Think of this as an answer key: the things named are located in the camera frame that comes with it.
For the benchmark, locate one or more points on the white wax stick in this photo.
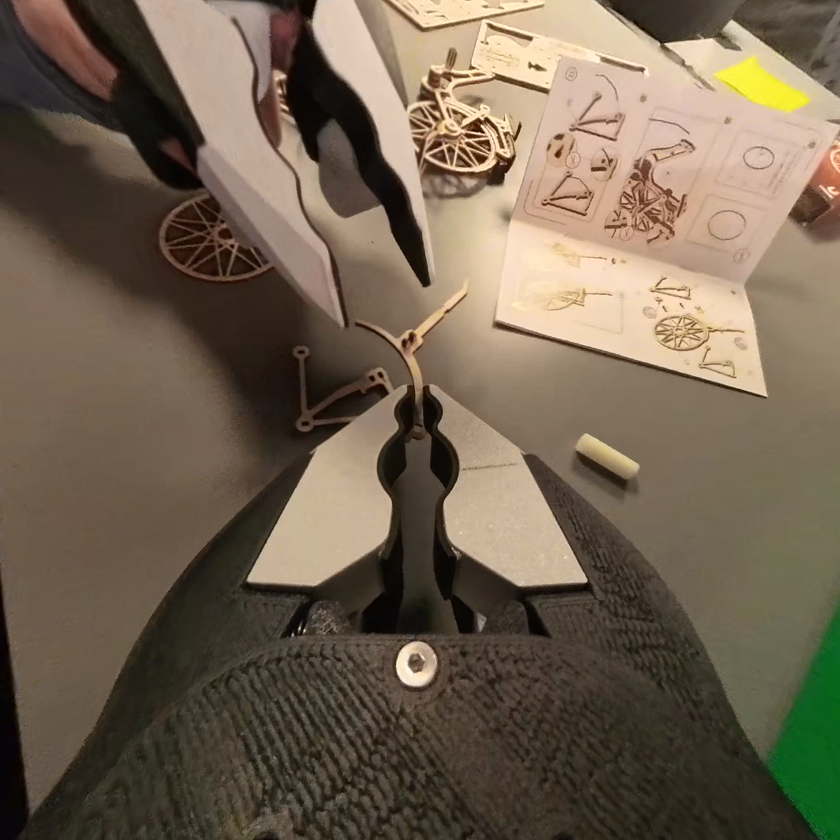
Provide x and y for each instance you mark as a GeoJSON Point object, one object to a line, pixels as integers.
{"type": "Point", "coordinates": [607, 457]}

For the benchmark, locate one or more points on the wooden spoked wheel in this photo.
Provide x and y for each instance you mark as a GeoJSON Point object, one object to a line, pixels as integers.
{"type": "Point", "coordinates": [217, 237]}

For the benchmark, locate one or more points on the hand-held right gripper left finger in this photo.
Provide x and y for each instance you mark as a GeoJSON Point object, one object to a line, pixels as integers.
{"type": "Point", "coordinates": [321, 518]}

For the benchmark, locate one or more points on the wooden parts sheet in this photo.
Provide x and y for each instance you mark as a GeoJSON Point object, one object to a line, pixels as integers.
{"type": "Point", "coordinates": [459, 13]}
{"type": "Point", "coordinates": [525, 56]}

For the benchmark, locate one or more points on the person's left hand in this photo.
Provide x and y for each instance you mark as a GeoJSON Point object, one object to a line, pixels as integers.
{"type": "Point", "coordinates": [65, 46]}

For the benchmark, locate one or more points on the paper instruction booklet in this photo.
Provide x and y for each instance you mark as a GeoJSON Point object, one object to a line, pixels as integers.
{"type": "Point", "coordinates": [623, 262]}

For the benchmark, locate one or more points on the triangular wooden frame part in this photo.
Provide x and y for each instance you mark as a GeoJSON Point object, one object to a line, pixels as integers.
{"type": "Point", "coordinates": [305, 425]}

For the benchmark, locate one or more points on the green panel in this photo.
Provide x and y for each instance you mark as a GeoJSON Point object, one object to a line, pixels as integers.
{"type": "Point", "coordinates": [810, 735]}

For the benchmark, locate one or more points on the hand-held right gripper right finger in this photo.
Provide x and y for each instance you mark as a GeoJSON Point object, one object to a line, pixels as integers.
{"type": "Point", "coordinates": [505, 525]}

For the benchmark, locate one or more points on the yellow sticky note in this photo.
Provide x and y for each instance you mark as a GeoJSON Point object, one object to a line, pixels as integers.
{"type": "Point", "coordinates": [761, 82]}

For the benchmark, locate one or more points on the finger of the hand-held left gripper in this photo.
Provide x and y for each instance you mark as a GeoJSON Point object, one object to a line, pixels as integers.
{"type": "Point", "coordinates": [229, 131]}
{"type": "Point", "coordinates": [394, 131]}

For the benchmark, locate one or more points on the dark grey container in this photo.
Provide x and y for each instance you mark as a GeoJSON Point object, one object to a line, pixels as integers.
{"type": "Point", "coordinates": [676, 16]}

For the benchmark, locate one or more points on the curved wooden arc part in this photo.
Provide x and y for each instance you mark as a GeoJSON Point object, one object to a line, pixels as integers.
{"type": "Point", "coordinates": [415, 374]}

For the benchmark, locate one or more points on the wooden bicycle model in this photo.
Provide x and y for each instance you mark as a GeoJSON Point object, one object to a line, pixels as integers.
{"type": "Point", "coordinates": [453, 141]}

